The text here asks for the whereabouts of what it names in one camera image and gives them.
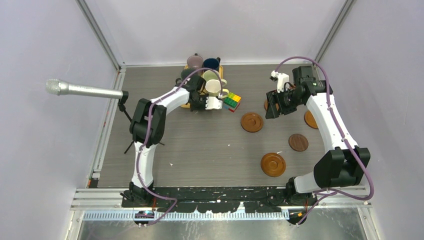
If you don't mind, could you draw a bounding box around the dark walnut coaster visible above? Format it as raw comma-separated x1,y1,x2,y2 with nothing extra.
288,133,309,152

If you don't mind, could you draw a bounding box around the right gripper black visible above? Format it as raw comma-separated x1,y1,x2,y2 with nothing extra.
266,87,303,119

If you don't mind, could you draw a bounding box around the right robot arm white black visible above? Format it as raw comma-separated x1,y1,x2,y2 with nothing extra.
265,66,371,205

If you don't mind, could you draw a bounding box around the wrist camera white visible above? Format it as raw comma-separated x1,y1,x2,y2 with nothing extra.
270,70,290,93
205,96,223,110

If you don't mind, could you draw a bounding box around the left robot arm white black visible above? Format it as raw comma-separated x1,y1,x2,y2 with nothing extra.
123,75,206,207

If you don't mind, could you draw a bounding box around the yellow tray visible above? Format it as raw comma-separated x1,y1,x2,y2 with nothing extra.
179,64,228,110

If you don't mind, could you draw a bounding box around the dark green mug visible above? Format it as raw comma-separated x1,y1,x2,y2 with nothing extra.
175,68,195,84

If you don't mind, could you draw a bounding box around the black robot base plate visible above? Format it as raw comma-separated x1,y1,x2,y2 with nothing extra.
121,186,317,214

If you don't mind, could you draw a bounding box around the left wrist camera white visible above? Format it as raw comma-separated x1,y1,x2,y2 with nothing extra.
205,96,223,110

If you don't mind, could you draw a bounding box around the colourful toy brick block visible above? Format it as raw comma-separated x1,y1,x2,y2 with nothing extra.
223,92,242,113

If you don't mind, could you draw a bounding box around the light green mug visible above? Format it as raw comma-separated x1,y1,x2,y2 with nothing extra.
202,70,228,86

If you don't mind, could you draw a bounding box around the brown wooden coaster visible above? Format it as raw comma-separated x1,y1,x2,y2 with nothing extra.
304,110,319,130
264,100,280,111
240,112,264,133
260,152,287,177

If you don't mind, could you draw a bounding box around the navy blue mug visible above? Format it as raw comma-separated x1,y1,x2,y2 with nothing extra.
202,57,221,71

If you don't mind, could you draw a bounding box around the silver microphone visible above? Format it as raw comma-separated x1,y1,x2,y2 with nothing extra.
45,79,129,100

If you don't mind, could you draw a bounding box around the mauve mug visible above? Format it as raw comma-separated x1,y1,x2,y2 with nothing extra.
186,53,204,70

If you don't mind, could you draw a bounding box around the black microphone tripod stand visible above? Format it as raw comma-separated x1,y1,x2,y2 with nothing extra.
117,90,165,154

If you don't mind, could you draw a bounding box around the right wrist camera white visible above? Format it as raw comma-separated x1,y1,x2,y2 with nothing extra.
270,70,290,93

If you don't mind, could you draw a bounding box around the cream yellow mug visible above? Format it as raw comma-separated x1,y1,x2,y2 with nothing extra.
205,79,230,99

